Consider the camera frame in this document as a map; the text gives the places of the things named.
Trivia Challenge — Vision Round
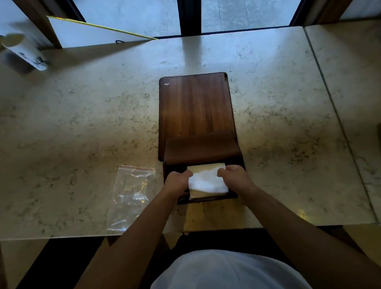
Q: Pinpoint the white paper cup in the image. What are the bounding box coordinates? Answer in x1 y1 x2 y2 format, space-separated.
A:
1 31 49 74

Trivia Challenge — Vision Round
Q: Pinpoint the person's right hand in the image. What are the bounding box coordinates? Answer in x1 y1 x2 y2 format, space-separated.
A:
216 163 258 199

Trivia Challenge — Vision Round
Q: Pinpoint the dark wooden tissue box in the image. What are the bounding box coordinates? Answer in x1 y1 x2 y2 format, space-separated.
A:
153 71 247 206

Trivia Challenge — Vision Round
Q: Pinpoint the white board with gold edge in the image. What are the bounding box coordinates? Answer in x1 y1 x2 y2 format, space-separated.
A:
47 8 158 49

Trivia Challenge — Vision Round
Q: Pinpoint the person's right forearm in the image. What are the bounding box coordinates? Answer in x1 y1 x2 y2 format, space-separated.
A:
241 178 381 289

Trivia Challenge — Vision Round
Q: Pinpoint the white tissue stack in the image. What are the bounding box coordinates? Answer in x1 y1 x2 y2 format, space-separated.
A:
187 162 230 200

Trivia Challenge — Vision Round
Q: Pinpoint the person's left hand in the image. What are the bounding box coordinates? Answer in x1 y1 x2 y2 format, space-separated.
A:
160 169 195 202

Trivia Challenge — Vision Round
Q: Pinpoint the clear plastic zip bag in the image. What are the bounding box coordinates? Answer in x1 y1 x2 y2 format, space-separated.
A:
102 163 160 234

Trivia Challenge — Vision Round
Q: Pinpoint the person's left forearm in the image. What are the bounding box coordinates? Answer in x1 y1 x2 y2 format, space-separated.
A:
53 189 187 289

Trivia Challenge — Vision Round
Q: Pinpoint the person's white shirt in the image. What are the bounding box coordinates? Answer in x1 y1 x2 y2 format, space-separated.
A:
142 243 316 289

